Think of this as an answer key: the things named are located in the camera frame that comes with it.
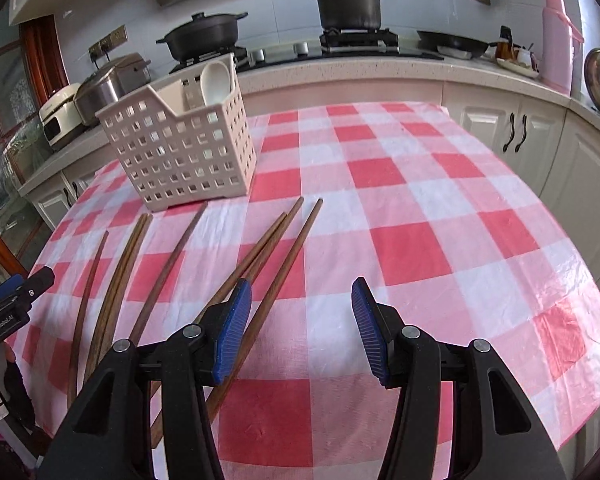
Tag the silver cooktop knob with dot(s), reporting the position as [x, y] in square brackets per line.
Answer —
[300, 50]
[258, 55]

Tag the gold wall socket panel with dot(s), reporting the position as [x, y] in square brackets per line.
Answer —
[112, 39]

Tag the black glass gas cooktop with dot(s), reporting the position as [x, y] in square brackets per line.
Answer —
[280, 56]

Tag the red white checked tablecloth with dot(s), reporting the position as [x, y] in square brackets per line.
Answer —
[405, 210]

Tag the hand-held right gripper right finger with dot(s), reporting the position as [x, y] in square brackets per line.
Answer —
[370, 330]

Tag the white plastic spoon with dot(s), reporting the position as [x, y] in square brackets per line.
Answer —
[215, 82]

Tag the group of wooden chopsticks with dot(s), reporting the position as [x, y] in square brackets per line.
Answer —
[120, 285]

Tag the red wooden door frame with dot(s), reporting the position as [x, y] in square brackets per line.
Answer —
[40, 55]

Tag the pink thermos flask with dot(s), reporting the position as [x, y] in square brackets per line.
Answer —
[555, 50]

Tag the white electric cooker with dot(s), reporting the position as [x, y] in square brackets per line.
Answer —
[60, 115]

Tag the wide black casserole pot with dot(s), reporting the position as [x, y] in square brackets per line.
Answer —
[200, 37]

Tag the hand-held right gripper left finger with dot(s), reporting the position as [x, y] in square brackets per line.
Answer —
[232, 330]

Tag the brown condiment bottle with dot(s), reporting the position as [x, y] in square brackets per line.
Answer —
[505, 47]

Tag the white kitchen counter cabinets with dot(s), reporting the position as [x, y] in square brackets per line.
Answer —
[480, 105]

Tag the black frying pan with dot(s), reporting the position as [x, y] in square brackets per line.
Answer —
[455, 42]

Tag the white perforated utensil basket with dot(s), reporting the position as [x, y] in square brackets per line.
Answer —
[180, 160]

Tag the white condiment plate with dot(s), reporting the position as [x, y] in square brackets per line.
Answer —
[517, 69]

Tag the white condiment jar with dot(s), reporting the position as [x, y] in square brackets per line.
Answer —
[523, 55]

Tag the grey steel stockpot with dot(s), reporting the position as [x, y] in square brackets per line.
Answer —
[350, 7]

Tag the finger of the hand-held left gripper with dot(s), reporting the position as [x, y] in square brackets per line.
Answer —
[40, 280]
[7, 287]

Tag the silver rice cooker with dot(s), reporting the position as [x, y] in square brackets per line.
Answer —
[110, 85]

